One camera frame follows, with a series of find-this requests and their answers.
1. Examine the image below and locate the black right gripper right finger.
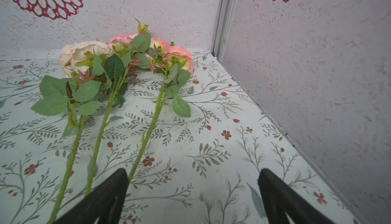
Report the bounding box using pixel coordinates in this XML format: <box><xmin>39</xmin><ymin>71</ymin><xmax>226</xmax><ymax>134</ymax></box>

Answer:
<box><xmin>258</xmin><ymin>168</ymin><xmax>334</xmax><ymax>224</ymax></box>

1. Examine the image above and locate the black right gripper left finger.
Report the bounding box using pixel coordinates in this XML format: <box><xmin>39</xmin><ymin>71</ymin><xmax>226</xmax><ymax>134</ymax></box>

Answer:
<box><xmin>55</xmin><ymin>168</ymin><xmax>129</xmax><ymax>224</ymax></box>

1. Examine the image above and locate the cream artificial rose stem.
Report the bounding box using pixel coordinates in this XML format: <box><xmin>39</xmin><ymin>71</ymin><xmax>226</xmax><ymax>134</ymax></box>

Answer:
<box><xmin>31</xmin><ymin>41</ymin><xmax>113</xmax><ymax>224</ymax></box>

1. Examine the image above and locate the pink artificial rose stem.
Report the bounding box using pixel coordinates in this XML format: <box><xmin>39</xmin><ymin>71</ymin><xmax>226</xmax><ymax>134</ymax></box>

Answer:
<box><xmin>85</xmin><ymin>32</ymin><xmax>152</xmax><ymax>196</ymax></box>

